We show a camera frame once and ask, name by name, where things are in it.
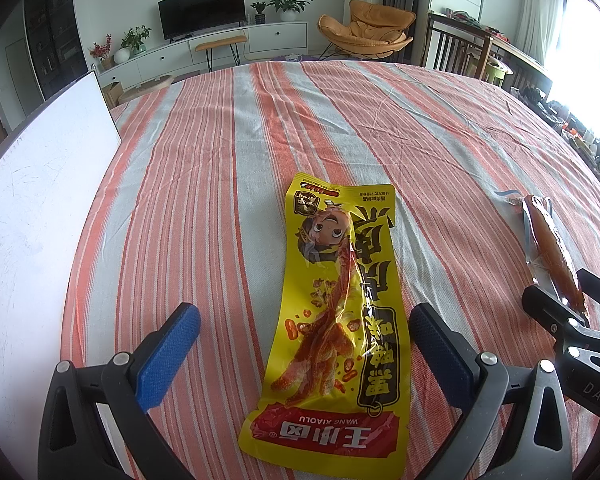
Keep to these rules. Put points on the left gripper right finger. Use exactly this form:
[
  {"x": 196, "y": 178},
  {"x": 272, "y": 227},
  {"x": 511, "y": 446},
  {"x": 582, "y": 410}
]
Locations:
[{"x": 535, "y": 443}]

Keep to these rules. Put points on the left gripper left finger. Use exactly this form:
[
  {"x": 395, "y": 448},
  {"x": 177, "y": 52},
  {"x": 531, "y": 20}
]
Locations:
[{"x": 73, "y": 442}]

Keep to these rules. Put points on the orange sausage snack packet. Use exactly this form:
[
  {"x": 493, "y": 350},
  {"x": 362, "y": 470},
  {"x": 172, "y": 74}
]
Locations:
[{"x": 546, "y": 253}]

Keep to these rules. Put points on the yellow chicken feet snack packet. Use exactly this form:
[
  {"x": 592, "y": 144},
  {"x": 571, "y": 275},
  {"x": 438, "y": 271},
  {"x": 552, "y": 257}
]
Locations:
[{"x": 336, "y": 393}]

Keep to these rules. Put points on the dark cluttered side table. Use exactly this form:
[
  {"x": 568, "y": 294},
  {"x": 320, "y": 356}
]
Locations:
[{"x": 566, "y": 125}]

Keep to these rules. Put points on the striped orange white tablecloth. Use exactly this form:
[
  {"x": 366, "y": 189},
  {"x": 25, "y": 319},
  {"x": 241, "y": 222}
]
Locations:
[{"x": 217, "y": 177}]

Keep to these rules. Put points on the wooden railing shelf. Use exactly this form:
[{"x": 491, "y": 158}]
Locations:
[{"x": 460, "y": 48}]

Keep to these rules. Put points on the white curtain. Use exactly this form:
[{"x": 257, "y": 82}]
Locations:
[{"x": 537, "y": 27}]

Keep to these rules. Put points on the orange lounge chair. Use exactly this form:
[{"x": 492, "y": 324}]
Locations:
[{"x": 375, "y": 31}]

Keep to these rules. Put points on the brown cardboard box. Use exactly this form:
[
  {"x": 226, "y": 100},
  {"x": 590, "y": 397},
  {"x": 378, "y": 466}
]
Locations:
[{"x": 112, "y": 94}]

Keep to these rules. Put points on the purple floor mat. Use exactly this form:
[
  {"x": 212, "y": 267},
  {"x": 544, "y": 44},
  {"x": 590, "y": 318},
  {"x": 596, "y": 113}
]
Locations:
[{"x": 293, "y": 57}]

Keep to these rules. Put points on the black tall cabinet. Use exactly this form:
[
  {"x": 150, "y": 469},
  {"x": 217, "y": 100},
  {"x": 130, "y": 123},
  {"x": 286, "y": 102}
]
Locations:
[{"x": 54, "y": 44}]

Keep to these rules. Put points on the white tv cabinet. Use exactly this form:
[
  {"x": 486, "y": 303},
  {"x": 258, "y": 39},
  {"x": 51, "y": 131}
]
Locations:
[{"x": 178, "y": 58}]

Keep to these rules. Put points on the red flower arrangement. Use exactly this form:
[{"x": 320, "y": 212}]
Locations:
[{"x": 102, "y": 52}]

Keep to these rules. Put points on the flower plant white vase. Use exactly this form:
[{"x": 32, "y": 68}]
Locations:
[{"x": 132, "y": 43}]

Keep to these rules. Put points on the green potted plant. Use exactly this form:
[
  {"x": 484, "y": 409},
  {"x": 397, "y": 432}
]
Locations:
[{"x": 288, "y": 10}]

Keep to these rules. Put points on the small wooden stool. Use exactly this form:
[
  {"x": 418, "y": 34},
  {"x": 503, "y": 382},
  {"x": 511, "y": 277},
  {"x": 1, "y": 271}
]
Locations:
[{"x": 232, "y": 43}]

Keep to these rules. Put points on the small dark potted plant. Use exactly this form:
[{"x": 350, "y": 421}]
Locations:
[{"x": 259, "y": 8}]

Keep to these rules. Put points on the black flat television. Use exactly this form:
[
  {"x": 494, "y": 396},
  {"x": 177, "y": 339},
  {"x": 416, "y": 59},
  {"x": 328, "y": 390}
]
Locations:
[{"x": 181, "y": 17}]

